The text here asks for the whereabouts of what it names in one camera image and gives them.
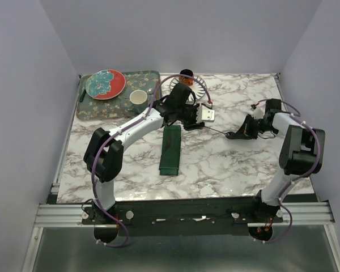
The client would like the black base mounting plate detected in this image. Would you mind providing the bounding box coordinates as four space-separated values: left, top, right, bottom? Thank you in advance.
82 197 283 237

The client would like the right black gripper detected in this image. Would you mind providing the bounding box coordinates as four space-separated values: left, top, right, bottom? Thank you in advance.
232 114 277 141

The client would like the cream mug with teal handle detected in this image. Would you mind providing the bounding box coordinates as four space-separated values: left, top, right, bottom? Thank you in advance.
129 90 148 114

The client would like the dark green cloth napkin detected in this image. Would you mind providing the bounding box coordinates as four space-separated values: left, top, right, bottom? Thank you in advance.
159 125 181 176

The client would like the green handled utensil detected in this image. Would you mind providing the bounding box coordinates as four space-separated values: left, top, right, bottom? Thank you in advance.
79 88 86 103

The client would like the brown glazed cup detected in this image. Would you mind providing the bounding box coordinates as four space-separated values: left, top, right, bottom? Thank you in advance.
178 69 194 86

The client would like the purple cable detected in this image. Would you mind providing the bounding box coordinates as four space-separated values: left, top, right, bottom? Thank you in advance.
250 99 321 244
91 74 214 248

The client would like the white striped saucer plate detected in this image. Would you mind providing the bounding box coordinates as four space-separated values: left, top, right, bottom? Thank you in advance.
169 75 207 104

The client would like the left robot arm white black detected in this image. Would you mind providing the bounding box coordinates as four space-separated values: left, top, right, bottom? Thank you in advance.
83 83 214 224

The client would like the aluminium frame rail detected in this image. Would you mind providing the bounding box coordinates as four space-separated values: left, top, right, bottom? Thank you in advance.
22 202 340 271

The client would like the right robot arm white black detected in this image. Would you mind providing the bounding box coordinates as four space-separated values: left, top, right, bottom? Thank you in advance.
226 99 325 222

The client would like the floral teal serving tray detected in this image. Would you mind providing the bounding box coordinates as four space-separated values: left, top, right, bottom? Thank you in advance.
76 70 161 121

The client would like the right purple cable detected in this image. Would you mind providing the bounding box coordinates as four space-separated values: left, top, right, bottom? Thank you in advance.
250 99 321 244

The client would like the black knife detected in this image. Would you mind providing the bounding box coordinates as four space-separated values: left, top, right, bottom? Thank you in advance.
164 133 172 151

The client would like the red and teal plate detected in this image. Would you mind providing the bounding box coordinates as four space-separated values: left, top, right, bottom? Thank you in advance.
85 69 126 100

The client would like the silver spoon on tray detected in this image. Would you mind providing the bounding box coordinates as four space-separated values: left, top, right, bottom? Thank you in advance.
147 88 155 95

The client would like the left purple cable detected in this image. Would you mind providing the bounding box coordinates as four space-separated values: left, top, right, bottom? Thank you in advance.
91 74 214 248

